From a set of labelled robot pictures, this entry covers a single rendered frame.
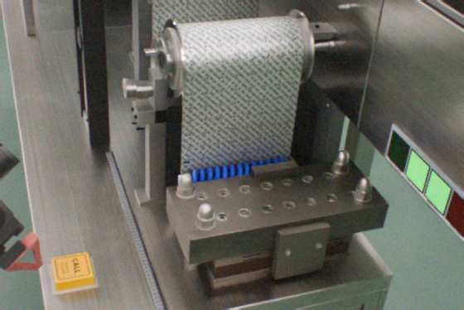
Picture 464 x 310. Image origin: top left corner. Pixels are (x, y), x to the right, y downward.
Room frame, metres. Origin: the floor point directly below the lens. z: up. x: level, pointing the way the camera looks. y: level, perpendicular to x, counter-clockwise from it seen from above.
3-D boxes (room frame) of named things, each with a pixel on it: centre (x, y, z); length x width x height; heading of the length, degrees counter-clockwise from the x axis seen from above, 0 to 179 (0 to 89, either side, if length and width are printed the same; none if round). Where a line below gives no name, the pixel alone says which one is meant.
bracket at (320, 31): (1.22, -0.15, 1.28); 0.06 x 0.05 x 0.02; 112
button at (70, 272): (0.87, 0.28, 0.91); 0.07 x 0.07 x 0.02; 22
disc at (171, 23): (1.11, 0.12, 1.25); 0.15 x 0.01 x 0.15; 22
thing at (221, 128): (1.10, -0.01, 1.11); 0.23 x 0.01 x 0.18; 112
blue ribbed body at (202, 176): (1.08, -0.02, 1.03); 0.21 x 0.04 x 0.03; 112
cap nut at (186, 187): (0.98, 0.08, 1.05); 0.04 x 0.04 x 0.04
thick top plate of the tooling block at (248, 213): (1.00, -0.09, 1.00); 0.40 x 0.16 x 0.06; 112
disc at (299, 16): (1.20, -0.11, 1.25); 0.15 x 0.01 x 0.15; 22
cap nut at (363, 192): (1.02, -0.26, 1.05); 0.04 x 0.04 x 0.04
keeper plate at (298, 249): (0.92, -0.14, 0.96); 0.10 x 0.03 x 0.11; 112
